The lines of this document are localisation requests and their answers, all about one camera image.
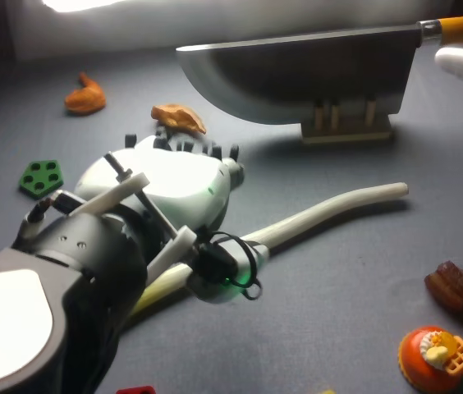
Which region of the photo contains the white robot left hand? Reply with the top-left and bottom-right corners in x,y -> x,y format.
73,126 -> 273,305

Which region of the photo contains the steel cleaver with yellow handle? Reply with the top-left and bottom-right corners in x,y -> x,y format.
176,13 -> 463,126

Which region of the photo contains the wooden knife stand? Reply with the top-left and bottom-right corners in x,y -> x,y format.
300,98 -> 392,144

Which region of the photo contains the brown toy fried chicken piece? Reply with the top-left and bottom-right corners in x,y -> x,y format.
150,103 -> 208,135

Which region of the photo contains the orange toy chicken wing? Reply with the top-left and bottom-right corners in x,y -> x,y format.
63,71 -> 108,117

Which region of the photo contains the green pentagon block with holes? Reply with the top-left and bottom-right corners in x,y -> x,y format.
18,159 -> 65,201

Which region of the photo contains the small red block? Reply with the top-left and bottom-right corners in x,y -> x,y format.
115,384 -> 157,394

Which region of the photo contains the brown toy braised pork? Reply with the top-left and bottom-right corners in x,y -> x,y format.
423,259 -> 463,315

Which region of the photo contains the orange toy cake with waffle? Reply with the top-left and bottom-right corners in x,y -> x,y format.
397,325 -> 463,393

